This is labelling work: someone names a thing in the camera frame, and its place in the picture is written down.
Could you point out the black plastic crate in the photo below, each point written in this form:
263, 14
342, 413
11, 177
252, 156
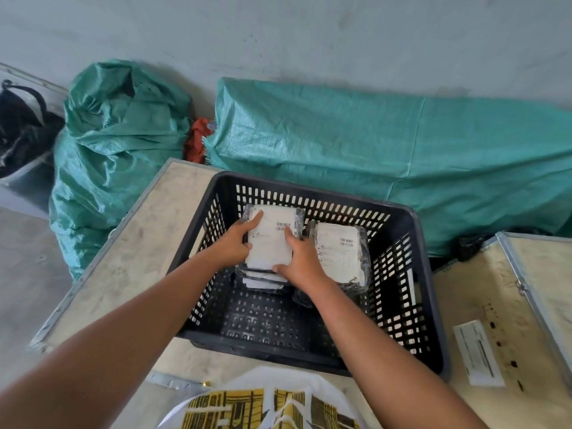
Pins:
308, 272

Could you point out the person's right forearm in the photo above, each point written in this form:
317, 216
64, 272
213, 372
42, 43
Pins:
380, 357

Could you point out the orange red cloth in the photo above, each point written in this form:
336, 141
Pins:
196, 140

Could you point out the person's left forearm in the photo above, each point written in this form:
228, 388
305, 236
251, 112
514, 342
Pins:
111, 348

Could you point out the grey plastic bin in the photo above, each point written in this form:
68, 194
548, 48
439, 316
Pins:
27, 174

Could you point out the white labelled black parcel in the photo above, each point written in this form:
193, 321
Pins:
273, 239
340, 256

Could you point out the stack of black parcels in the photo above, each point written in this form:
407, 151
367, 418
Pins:
263, 281

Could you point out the black plastic bag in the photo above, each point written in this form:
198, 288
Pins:
473, 247

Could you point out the person's left hand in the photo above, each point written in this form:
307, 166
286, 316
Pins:
230, 247

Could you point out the white paper label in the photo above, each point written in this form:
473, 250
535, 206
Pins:
478, 352

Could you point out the long green woven sack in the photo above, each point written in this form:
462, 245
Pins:
402, 160

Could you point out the white yellow printed shirt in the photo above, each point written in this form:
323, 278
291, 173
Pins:
263, 404

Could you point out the person's right hand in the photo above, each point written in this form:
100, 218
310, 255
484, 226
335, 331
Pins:
304, 263

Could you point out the bulging green woven sack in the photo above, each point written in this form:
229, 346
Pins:
111, 160

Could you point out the person's left thumb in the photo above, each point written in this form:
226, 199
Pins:
252, 222

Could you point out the person's right thumb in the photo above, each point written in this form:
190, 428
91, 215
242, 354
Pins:
282, 268

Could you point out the wooden crate with white label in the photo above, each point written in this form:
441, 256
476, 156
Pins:
505, 326

